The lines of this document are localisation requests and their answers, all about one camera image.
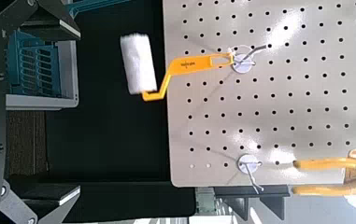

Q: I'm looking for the white pegboard hook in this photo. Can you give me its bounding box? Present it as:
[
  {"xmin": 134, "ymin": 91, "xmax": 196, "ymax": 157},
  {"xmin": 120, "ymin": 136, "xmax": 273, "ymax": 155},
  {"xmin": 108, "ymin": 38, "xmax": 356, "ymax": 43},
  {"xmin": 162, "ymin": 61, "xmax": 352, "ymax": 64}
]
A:
[
  {"xmin": 236, "ymin": 153, "xmax": 264, "ymax": 194},
  {"xmin": 228, "ymin": 43, "xmax": 268, "ymax": 75}
]

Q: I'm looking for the beige perforated pegboard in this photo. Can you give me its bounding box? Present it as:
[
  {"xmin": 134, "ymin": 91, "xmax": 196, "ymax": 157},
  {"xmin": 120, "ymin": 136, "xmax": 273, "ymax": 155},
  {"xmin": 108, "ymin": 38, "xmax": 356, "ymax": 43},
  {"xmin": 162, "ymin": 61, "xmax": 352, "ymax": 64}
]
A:
[{"xmin": 162, "ymin": 0, "xmax": 356, "ymax": 189}]

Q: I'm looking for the grey storage bin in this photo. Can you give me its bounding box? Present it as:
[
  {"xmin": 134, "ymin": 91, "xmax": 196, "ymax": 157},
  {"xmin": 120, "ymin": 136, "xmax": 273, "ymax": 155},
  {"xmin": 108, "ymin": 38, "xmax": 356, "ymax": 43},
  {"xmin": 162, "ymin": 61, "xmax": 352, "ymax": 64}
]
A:
[{"xmin": 6, "ymin": 0, "xmax": 130, "ymax": 111}]

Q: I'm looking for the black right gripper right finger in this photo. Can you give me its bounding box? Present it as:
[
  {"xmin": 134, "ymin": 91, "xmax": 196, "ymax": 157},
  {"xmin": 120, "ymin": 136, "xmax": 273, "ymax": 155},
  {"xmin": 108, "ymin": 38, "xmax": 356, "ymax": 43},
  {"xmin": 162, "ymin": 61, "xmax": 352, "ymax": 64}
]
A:
[{"xmin": 0, "ymin": 0, "xmax": 81, "ymax": 42}]

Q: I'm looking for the white paint roller yellow handle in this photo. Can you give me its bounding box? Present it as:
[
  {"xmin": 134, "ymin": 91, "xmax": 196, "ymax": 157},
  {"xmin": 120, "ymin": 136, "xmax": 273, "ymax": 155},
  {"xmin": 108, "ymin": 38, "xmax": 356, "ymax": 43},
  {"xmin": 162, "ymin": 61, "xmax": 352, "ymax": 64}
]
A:
[{"xmin": 119, "ymin": 32, "xmax": 235, "ymax": 103}]

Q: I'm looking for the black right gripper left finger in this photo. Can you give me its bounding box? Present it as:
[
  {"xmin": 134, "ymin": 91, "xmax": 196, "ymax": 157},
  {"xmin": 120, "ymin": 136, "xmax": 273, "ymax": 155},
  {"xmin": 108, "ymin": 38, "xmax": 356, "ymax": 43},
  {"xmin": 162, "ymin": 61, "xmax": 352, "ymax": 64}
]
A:
[{"xmin": 0, "ymin": 175, "xmax": 81, "ymax": 224}]

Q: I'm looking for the yellow handled pliers package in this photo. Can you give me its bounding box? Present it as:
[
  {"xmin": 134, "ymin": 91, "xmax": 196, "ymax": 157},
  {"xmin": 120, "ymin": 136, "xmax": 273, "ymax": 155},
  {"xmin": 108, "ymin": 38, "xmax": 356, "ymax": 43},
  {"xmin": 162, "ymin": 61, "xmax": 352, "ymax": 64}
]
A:
[{"xmin": 292, "ymin": 148, "xmax": 356, "ymax": 197}]

